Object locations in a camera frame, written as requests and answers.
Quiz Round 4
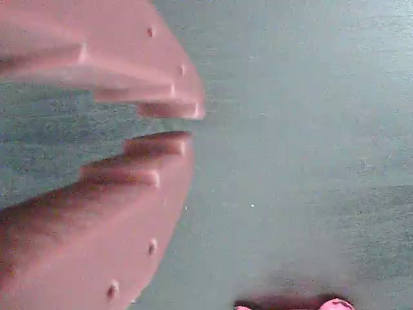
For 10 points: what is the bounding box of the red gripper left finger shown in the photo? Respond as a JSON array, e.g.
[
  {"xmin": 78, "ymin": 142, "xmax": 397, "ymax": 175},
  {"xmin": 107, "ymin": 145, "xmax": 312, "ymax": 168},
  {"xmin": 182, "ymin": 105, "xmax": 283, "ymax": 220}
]
[{"xmin": 0, "ymin": 130, "xmax": 195, "ymax": 310}]

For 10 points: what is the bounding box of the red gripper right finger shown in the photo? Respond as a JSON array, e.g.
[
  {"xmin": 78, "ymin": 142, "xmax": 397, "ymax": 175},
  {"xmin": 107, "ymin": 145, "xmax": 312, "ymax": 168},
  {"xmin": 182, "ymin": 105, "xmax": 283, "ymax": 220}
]
[{"xmin": 0, "ymin": 0, "xmax": 207, "ymax": 121}]

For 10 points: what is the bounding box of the pink object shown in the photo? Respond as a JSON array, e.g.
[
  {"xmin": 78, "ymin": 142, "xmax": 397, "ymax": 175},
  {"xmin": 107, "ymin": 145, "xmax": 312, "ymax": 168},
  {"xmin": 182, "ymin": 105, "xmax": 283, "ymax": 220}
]
[{"xmin": 234, "ymin": 295, "xmax": 354, "ymax": 310}]

